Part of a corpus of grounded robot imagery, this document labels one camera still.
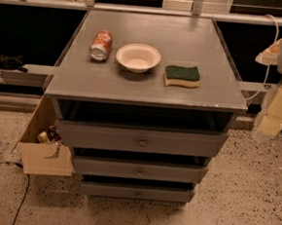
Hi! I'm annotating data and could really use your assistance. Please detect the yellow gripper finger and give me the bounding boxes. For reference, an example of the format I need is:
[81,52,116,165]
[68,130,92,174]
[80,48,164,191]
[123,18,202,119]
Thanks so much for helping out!
[257,85,282,137]

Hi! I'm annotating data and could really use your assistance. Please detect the grey bottom drawer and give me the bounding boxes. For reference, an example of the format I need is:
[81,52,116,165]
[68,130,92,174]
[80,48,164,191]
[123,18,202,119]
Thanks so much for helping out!
[82,182,195,203]

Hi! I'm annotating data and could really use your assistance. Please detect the grey drawer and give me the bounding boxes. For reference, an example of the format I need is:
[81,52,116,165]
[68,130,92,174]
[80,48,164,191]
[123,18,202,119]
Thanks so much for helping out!
[57,120,228,157]
[73,156,208,183]
[82,182,195,203]

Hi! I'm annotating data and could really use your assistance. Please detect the grey drawer cabinet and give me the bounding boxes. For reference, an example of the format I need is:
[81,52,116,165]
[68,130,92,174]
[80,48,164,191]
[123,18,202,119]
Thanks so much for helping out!
[45,10,247,190]

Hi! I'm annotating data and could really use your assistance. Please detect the grey middle drawer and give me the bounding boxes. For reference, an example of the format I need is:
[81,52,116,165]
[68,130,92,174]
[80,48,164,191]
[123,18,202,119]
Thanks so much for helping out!
[73,156,208,183]

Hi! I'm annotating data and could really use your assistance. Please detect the grey top drawer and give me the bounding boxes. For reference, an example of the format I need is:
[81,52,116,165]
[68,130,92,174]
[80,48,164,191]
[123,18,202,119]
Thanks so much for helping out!
[57,120,228,157]

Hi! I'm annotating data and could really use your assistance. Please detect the green yellow sponge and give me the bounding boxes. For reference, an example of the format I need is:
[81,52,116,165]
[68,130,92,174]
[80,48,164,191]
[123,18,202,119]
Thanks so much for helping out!
[164,65,200,89]

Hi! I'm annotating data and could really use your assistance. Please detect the white paper bowl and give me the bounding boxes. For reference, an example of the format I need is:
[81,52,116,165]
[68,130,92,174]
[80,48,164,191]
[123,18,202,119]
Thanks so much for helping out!
[116,44,161,73]

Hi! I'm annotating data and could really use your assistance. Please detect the orange soda can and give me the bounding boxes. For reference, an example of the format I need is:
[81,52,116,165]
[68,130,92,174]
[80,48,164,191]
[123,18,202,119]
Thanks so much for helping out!
[90,30,114,61]

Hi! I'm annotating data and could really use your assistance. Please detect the items inside cardboard box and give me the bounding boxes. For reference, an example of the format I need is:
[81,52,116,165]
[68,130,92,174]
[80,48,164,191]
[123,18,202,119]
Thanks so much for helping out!
[37,125,62,144]

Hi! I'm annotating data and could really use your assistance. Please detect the cardboard box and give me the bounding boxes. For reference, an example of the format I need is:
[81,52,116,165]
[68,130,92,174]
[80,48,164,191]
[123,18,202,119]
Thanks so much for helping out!
[18,96,73,176]

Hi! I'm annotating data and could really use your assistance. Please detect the black item on shelf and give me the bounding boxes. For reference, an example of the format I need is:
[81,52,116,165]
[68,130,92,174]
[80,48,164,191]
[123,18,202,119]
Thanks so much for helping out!
[0,55,27,73]

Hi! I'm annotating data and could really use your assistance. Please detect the white hanging cable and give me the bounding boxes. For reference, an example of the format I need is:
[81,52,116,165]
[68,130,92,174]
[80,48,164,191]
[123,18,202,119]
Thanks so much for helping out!
[244,12,282,104]

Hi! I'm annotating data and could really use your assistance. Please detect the black floor cable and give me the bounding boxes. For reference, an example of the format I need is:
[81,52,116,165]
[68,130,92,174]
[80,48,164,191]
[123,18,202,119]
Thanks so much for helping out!
[0,160,33,225]

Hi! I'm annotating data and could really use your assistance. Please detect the metal frame rail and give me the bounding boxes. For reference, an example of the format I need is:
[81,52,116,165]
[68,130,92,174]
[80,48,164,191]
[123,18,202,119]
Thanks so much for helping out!
[0,0,282,26]

